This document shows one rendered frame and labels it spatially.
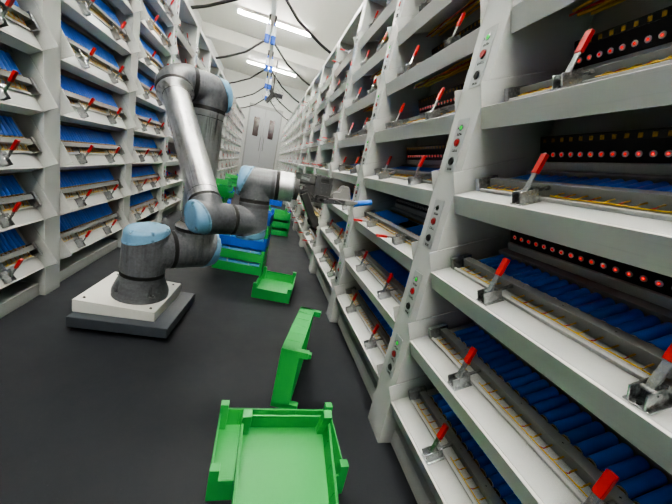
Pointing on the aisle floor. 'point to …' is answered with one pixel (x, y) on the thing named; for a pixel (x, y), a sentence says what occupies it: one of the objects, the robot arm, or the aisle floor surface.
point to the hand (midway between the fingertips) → (352, 204)
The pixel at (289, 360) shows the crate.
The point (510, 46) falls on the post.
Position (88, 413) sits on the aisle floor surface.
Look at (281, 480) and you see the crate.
